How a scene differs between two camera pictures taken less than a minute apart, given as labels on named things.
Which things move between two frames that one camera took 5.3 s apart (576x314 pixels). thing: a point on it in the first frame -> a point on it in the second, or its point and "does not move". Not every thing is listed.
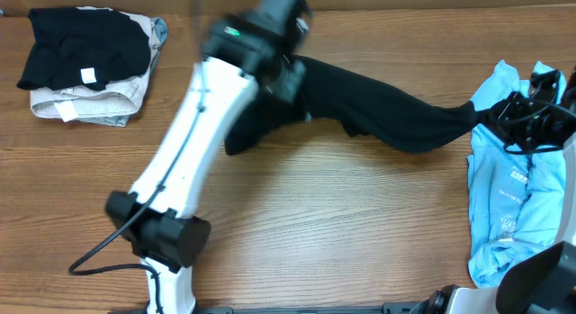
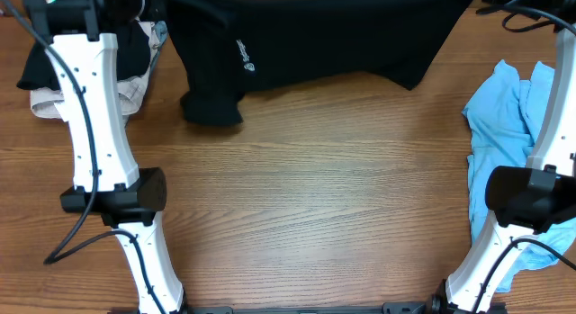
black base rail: x=389 y=308 does not move
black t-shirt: x=382 y=112 -> x=230 y=41
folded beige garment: x=117 y=98 does not move
